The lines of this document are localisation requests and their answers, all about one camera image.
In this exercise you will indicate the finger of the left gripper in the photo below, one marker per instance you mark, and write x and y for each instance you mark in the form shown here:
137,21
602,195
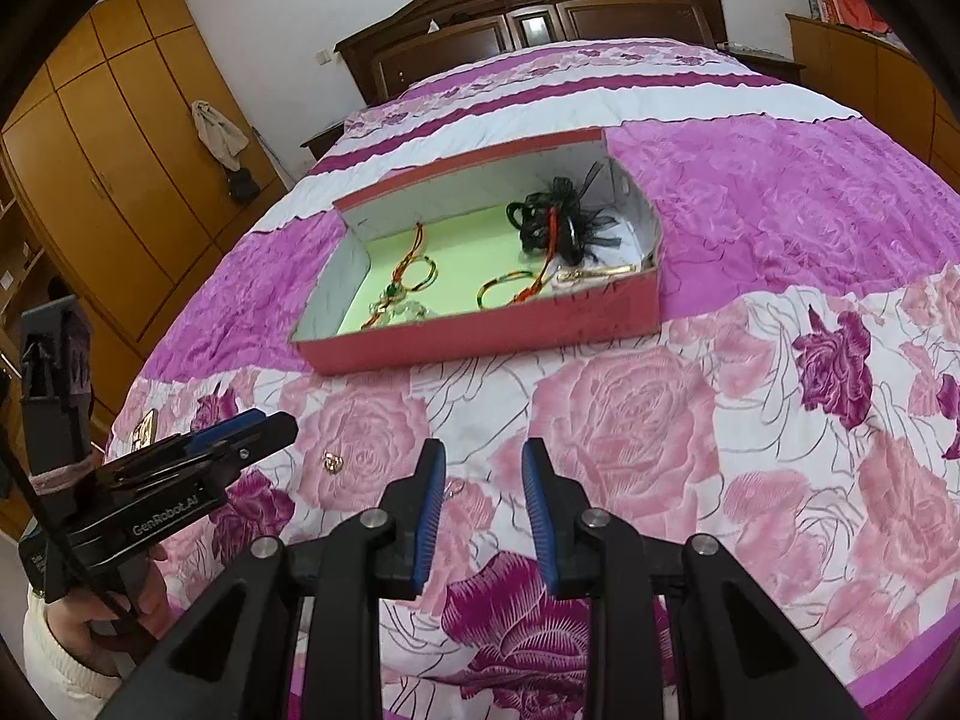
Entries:
248,446
231,425

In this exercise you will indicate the red cardboard box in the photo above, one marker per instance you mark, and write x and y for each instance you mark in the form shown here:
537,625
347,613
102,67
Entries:
585,312

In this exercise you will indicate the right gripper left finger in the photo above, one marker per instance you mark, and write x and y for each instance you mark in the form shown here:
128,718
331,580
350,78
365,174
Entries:
404,557

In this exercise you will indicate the white hanging garment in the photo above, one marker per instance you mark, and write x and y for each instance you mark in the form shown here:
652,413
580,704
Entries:
222,137

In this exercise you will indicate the wooden dresser cabinet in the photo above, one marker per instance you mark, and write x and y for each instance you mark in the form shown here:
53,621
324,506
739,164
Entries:
885,84

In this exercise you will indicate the green paper liner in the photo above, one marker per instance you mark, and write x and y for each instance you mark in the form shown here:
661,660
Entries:
455,267

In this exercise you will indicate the wooden wardrobe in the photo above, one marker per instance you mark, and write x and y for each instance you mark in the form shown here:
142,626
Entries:
103,143

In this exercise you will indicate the black hanging bag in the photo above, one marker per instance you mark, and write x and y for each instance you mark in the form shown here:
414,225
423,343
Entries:
241,186

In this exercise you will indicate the white sleeve left forearm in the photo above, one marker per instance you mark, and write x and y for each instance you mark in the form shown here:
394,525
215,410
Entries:
69,689

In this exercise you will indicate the pink gold hair clip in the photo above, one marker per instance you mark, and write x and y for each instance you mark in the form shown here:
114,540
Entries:
570,275

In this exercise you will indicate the gold flower earring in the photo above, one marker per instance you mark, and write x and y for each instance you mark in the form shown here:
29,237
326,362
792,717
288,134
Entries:
332,463

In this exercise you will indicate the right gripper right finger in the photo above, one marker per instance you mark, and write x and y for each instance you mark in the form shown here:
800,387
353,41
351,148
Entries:
554,505

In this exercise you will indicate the black ribbon hair accessory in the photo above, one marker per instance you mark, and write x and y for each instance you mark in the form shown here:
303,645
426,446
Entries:
556,219

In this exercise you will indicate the dark bedside table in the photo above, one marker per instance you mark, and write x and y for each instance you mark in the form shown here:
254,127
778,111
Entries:
320,143

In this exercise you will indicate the dark wooden headboard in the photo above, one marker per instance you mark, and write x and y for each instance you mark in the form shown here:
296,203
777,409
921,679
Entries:
429,36

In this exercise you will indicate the pink floral bedspread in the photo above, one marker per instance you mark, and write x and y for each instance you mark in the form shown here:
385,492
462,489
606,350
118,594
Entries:
800,400

